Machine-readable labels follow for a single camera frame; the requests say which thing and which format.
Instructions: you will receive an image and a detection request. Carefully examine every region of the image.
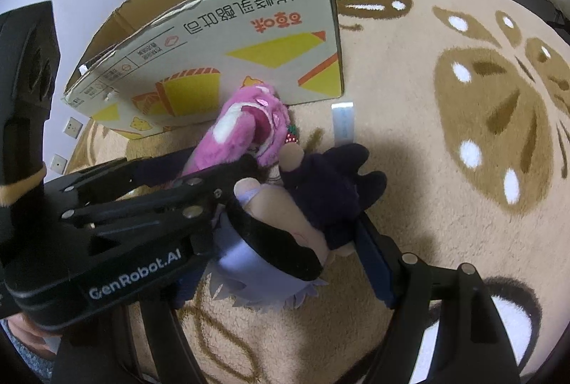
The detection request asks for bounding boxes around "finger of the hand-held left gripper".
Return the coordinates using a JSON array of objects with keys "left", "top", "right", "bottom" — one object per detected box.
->
[
  {"left": 67, "top": 156, "right": 260, "bottom": 200},
  {"left": 67, "top": 183, "right": 235, "bottom": 234}
]

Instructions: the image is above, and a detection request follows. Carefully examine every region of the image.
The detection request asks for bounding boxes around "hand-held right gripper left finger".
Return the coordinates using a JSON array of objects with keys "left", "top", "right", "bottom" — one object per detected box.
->
[{"left": 53, "top": 303, "right": 197, "bottom": 384}]

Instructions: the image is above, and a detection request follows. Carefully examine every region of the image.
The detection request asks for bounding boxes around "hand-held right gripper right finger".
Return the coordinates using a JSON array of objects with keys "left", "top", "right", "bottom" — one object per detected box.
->
[{"left": 355, "top": 215, "right": 523, "bottom": 384}]

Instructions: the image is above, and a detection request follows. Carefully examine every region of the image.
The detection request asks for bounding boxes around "lavender-haired plush doll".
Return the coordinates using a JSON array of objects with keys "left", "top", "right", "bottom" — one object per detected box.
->
[{"left": 176, "top": 142, "right": 388, "bottom": 311}]

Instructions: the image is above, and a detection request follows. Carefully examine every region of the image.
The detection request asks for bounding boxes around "pink plush toy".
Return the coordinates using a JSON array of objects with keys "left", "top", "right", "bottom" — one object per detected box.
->
[{"left": 180, "top": 83, "right": 300, "bottom": 177}]

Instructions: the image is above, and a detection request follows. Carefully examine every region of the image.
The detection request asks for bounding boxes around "cardboard box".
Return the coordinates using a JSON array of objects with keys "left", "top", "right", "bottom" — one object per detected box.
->
[{"left": 61, "top": 0, "right": 346, "bottom": 140}]

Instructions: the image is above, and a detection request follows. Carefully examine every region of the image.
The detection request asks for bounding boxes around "person's left hand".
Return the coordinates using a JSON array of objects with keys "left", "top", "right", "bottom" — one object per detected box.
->
[{"left": 6, "top": 315, "right": 61, "bottom": 352}]

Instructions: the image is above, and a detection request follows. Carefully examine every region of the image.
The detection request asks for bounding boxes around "beige patterned rug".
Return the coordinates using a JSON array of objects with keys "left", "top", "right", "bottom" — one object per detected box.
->
[{"left": 67, "top": 0, "right": 570, "bottom": 384}]

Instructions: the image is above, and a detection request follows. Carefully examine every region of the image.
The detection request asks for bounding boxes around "pale blue paper strip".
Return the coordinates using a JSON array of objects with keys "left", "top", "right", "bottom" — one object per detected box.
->
[{"left": 331, "top": 101, "right": 356, "bottom": 143}]

